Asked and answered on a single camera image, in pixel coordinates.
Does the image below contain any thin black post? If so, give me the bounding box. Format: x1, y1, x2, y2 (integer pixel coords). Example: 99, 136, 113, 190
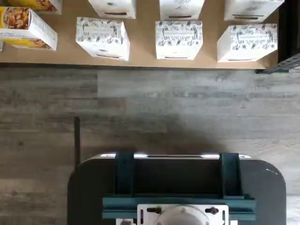
74, 116, 81, 170

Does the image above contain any dark rounded robot cart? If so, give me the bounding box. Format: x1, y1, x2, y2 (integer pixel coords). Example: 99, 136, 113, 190
67, 153, 287, 225

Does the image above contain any yellow white granola box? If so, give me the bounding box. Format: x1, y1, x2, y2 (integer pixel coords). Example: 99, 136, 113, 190
0, 6, 58, 51
7, 0, 63, 15

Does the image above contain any black metal shelf rack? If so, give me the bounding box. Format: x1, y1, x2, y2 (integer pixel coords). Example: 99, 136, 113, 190
255, 0, 300, 75

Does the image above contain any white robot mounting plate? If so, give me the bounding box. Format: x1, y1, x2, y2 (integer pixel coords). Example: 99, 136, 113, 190
136, 203, 229, 225

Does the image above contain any white floral print box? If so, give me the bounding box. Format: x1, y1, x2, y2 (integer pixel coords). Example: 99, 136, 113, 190
159, 0, 205, 21
75, 16, 130, 62
217, 23, 278, 63
223, 0, 285, 23
155, 20, 203, 60
88, 0, 137, 20

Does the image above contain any brown wooden shelf board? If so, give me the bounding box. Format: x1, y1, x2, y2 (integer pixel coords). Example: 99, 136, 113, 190
0, 0, 280, 71

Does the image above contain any teal metal frame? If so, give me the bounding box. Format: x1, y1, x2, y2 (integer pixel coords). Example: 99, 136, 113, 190
102, 152, 256, 222

